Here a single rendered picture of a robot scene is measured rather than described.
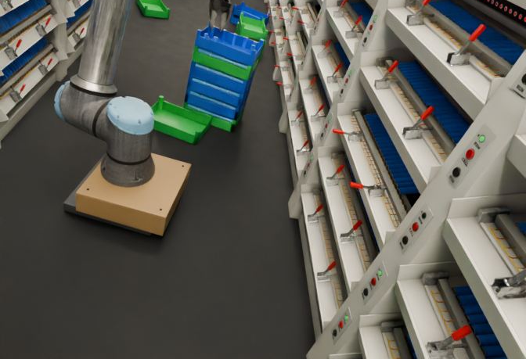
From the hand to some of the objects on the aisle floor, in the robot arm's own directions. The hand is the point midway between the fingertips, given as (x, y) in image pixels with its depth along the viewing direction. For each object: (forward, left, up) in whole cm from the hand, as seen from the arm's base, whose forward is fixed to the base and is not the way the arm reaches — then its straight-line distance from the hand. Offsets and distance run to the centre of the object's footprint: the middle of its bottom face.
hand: (217, 28), depth 185 cm
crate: (+6, +4, -50) cm, 51 cm away
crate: (-8, -18, -50) cm, 53 cm away
